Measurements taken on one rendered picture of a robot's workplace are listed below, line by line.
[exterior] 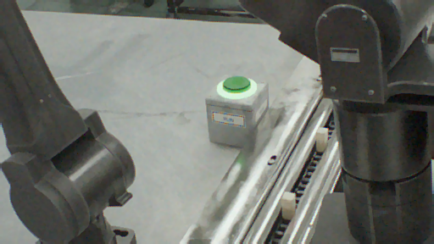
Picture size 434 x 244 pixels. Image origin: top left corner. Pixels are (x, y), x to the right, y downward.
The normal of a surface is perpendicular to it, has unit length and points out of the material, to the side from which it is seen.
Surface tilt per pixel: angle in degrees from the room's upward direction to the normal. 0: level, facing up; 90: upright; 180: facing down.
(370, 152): 91
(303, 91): 0
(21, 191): 90
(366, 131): 91
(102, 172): 56
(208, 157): 0
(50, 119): 71
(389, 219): 88
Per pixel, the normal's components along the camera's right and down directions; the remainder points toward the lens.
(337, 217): -0.21, -0.85
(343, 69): -0.52, 0.50
